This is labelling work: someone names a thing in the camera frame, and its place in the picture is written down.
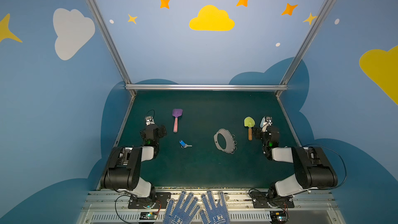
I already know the blue knit glove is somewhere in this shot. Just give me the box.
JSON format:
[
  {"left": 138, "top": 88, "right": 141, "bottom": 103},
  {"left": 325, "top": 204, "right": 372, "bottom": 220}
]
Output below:
[
  {"left": 199, "top": 189, "right": 231, "bottom": 224},
  {"left": 163, "top": 190, "right": 201, "bottom": 224}
]

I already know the metal key holder plate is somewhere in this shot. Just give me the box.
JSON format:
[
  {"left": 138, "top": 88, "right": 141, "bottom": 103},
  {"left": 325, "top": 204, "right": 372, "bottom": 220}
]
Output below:
[{"left": 214, "top": 129, "right": 237, "bottom": 154}]

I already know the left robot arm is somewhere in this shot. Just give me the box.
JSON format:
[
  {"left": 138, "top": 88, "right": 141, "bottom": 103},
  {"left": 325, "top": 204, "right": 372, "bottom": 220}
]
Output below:
[{"left": 100, "top": 124, "right": 167, "bottom": 208}]

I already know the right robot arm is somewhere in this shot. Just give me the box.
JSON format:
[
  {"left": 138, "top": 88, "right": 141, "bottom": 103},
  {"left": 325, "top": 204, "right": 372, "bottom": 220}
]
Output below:
[{"left": 249, "top": 125, "right": 338, "bottom": 205}]

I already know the left blue knit glove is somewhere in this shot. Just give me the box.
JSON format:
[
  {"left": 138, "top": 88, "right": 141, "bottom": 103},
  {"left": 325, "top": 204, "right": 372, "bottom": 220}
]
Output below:
[{"left": 163, "top": 190, "right": 201, "bottom": 224}]

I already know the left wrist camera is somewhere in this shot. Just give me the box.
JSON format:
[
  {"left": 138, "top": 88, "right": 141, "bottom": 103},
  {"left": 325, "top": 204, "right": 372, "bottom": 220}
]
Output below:
[{"left": 145, "top": 116, "right": 155, "bottom": 126}]

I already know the aluminium frame back rail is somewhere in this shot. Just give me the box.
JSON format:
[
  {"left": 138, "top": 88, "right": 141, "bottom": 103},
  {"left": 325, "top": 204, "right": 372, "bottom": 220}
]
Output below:
[{"left": 125, "top": 84, "right": 288, "bottom": 91}]

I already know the right controller board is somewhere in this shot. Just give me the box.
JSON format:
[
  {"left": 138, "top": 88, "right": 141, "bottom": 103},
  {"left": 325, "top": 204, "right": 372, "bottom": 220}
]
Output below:
[{"left": 270, "top": 212, "right": 289, "bottom": 224}]

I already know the key with blue tag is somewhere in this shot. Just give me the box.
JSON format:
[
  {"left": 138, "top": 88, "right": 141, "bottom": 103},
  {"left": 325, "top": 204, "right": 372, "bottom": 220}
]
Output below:
[{"left": 179, "top": 140, "right": 192, "bottom": 148}]

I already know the right blue knit glove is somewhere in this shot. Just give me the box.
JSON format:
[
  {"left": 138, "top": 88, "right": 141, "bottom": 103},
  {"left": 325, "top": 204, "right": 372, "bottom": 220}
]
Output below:
[{"left": 199, "top": 189, "right": 231, "bottom": 224}]

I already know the aluminium frame post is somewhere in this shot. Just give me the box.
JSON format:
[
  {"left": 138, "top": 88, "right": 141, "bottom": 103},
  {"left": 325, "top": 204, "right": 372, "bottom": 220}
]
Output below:
[
  {"left": 275, "top": 0, "right": 337, "bottom": 98},
  {"left": 85, "top": 0, "right": 131, "bottom": 86}
]

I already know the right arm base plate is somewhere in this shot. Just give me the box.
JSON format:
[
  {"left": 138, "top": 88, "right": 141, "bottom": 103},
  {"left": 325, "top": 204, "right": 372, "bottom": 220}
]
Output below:
[{"left": 248, "top": 189, "right": 294, "bottom": 209}]

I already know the left controller board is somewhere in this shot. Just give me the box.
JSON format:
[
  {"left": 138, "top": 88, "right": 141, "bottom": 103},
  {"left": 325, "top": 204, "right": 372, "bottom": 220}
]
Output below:
[{"left": 139, "top": 212, "right": 158, "bottom": 222}]

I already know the purple spatula pink handle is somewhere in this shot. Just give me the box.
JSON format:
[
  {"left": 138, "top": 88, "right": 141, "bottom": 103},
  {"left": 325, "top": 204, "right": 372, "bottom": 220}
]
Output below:
[{"left": 172, "top": 109, "right": 183, "bottom": 133}]

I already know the aluminium frame left post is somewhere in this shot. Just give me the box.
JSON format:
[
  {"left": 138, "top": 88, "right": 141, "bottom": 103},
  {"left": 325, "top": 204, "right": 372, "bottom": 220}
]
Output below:
[{"left": 85, "top": 0, "right": 131, "bottom": 86}]

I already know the aluminium frame right post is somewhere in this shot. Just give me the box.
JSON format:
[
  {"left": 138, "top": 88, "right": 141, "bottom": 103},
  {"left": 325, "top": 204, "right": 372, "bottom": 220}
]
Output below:
[{"left": 275, "top": 0, "right": 337, "bottom": 98}]

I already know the controller board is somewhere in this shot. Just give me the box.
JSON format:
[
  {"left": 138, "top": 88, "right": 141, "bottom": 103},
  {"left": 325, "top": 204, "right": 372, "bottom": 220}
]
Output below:
[
  {"left": 139, "top": 212, "right": 158, "bottom": 222},
  {"left": 270, "top": 212, "right": 289, "bottom": 224}
]

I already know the green trowel wooden handle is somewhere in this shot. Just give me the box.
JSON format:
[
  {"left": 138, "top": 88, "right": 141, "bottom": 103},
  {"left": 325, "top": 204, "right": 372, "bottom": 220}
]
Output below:
[{"left": 244, "top": 117, "right": 255, "bottom": 141}]

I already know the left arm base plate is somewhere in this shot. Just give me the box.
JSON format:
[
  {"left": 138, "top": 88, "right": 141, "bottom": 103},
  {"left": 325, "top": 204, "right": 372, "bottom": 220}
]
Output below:
[{"left": 128, "top": 192, "right": 172, "bottom": 209}]

